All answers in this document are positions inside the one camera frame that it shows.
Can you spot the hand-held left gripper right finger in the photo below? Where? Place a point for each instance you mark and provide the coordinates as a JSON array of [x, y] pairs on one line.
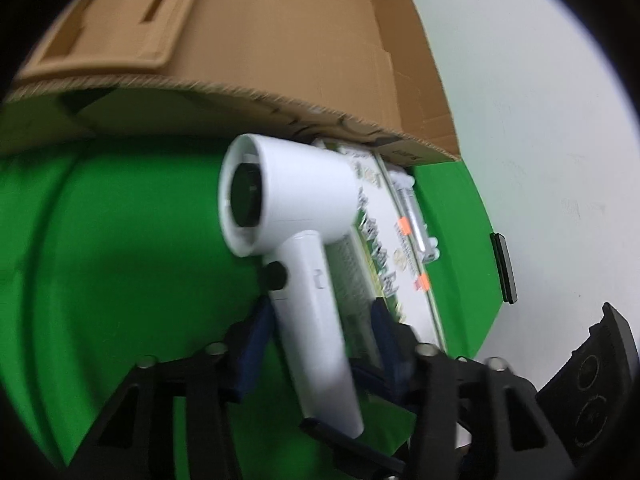
[[386, 342]]

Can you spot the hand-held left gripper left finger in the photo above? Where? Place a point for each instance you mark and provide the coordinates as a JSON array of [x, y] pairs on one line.
[[255, 342]]

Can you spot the white hair dryer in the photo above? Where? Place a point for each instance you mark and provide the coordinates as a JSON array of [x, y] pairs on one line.
[[280, 185]]

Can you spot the large cardboard box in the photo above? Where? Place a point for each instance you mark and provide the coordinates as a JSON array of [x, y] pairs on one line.
[[250, 35]]

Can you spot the green and white medicine box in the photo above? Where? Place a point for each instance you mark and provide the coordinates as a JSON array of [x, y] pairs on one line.
[[385, 230]]

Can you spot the white and silver folding stand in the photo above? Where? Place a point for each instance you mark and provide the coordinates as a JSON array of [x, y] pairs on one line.
[[417, 220]]

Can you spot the small black flat object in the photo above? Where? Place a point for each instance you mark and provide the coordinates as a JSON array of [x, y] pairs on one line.
[[504, 270]]

